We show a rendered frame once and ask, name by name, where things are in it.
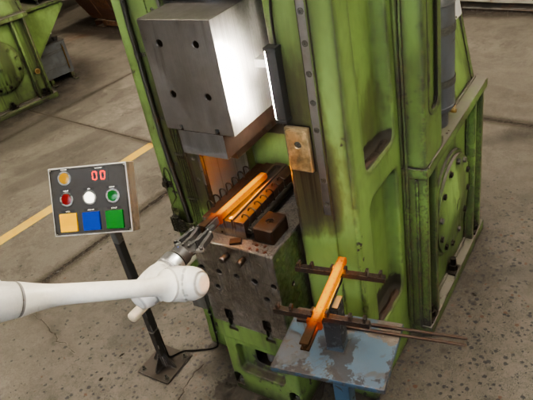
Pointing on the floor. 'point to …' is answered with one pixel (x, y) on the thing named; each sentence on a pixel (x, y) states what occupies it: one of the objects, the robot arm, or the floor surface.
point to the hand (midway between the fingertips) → (209, 224)
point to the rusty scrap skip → (104, 9)
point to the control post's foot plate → (160, 372)
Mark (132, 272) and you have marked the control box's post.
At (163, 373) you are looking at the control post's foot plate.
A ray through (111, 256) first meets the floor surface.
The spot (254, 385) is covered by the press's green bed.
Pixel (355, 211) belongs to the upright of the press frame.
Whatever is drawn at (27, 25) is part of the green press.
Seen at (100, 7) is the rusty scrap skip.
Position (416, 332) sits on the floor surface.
